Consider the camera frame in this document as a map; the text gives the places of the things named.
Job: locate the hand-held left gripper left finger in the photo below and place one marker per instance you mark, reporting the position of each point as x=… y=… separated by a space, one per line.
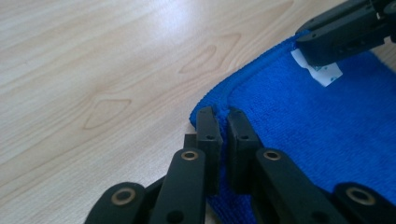
x=211 y=149

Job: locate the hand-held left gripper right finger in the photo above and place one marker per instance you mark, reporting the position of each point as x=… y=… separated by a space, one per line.
x=241 y=149

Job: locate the blue cloth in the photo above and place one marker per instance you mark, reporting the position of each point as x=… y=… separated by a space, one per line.
x=311 y=130

